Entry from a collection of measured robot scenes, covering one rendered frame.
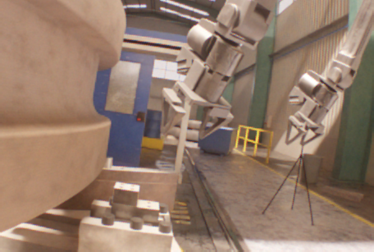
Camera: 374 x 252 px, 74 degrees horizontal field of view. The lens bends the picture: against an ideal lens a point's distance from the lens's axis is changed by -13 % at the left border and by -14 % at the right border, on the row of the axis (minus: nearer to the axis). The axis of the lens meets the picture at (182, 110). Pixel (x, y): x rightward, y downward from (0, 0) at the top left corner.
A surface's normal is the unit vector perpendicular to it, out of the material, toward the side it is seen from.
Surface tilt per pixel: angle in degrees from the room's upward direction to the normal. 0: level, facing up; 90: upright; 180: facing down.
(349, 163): 90
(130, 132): 90
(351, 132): 90
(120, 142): 90
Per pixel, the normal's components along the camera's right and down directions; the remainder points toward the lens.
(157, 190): 0.48, 0.07
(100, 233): 0.11, 0.01
